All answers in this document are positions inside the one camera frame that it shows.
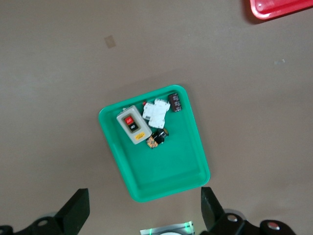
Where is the grey push button switch box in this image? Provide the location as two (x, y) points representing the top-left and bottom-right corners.
(116, 105), (153, 145)

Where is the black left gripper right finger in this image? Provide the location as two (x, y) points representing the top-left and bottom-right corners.
(201, 187), (246, 235)

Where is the white circuit breaker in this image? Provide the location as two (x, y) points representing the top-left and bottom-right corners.
(142, 97), (171, 129)

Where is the black orange push button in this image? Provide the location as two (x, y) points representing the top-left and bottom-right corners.
(146, 128), (170, 150)

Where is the red tray with fittings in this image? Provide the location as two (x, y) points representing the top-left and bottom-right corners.
(249, 0), (313, 21)

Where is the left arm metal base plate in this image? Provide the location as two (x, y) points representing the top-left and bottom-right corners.
(139, 221), (195, 235)

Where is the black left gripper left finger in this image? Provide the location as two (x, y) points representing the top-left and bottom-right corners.
(23, 188), (90, 235)

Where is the square clear tape patch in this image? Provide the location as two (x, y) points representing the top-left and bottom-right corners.
(104, 35), (117, 48)

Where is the black cylindrical capacitor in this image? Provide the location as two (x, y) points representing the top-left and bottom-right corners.
(167, 92), (184, 113)

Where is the green plastic tray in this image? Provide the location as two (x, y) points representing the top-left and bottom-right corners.
(98, 84), (211, 203)

